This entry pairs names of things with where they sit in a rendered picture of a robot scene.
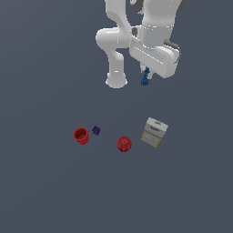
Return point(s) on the grey white box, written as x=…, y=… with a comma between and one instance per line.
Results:
x=154, y=132

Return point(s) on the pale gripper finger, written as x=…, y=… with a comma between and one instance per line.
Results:
x=142, y=68
x=151, y=74

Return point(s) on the red cup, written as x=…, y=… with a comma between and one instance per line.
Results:
x=81, y=136

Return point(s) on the small purple block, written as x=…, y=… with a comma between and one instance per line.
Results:
x=96, y=130

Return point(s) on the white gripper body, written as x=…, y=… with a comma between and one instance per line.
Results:
x=153, y=56

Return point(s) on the small blue object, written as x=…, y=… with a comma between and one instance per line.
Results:
x=145, y=78

